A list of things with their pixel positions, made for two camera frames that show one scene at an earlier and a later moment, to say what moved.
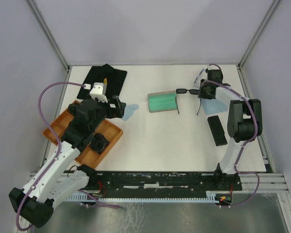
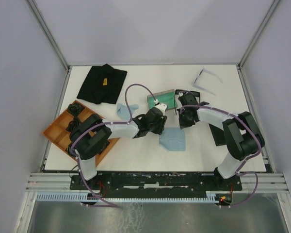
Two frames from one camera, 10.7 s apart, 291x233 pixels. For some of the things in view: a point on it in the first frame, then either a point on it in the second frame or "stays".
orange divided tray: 110,130 stays
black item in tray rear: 72,108 stays
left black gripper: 118,111 to 162,121
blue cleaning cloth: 211,106 to 172,139
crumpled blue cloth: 129,110 stays
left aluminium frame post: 48,33 stays
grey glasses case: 163,101 stays
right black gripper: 201,93 to 183,124
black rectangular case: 217,130 stays
